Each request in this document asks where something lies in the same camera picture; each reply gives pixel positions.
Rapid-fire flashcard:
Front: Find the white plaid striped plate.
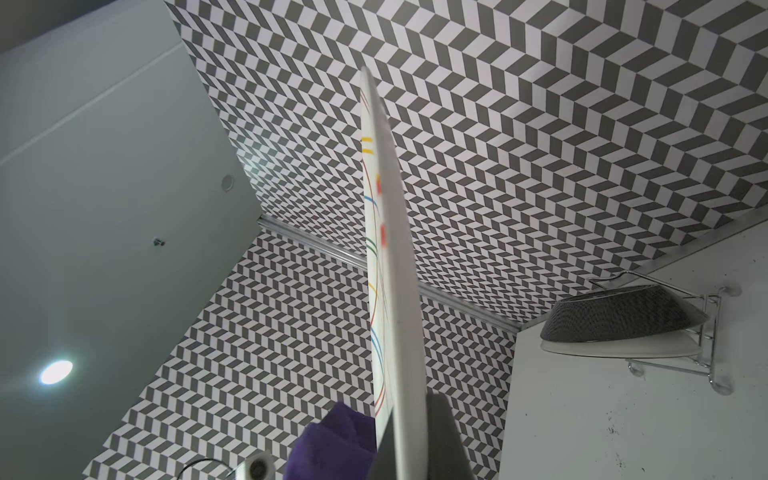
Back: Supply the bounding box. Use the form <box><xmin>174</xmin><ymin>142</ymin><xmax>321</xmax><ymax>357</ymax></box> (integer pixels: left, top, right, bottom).
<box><xmin>360</xmin><ymin>68</ymin><xmax>428</xmax><ymax>479</ymax></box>

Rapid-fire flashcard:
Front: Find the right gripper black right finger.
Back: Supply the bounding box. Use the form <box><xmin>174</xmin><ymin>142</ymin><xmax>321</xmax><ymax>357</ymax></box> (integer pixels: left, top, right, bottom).
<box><xmin>426</xmin><ymin>392</ymin><xmax>474</xmax><ymax>480</ymax></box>

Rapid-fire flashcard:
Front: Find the purple cloth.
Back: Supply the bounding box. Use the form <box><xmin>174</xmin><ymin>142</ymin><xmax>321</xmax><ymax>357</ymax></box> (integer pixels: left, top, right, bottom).
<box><xmin>283</xmin><ymin>402</ymin><xmax>377</xmax><ymax>480</ymax></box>

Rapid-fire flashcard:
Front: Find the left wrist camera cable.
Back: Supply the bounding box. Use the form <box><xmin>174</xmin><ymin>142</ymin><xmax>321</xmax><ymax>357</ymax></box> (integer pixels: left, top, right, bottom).
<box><xmin>173</xmin><ymin>457</ymin><xmax>236</xmax><ymax>480</ymax></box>

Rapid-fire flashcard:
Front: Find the metal wire plate rack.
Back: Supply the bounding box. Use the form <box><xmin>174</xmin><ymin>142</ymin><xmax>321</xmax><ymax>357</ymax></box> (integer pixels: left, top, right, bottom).
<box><xmin>588</xmin><ymin>270</ymin><xmax>742</xmax><ymax>396</ymax></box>

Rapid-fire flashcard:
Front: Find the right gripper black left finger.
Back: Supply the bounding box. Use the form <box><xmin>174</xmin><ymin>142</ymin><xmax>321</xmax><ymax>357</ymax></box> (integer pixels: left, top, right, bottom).
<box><xmin>367</xmin><ymin>415</ymin><xmax>396</xmax><ymax>480</ymax></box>

